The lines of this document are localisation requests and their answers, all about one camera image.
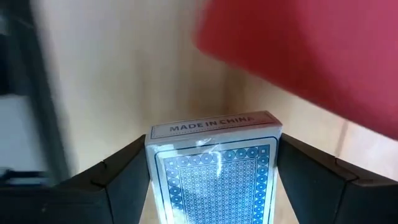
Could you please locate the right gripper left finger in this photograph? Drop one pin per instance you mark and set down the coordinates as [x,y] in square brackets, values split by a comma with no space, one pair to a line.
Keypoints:
[93,199]

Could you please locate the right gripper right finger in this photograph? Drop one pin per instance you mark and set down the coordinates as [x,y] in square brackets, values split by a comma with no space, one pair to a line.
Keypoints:
[335,199]

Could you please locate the blue playing card deck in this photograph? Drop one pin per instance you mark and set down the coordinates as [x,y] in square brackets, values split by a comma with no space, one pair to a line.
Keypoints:
[217,174]

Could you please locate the red foam die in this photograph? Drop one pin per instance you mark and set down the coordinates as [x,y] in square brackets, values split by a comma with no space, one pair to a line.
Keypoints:
[311,46]

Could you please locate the black rig frame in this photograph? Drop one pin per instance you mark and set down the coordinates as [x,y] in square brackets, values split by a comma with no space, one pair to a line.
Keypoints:
[28,62]

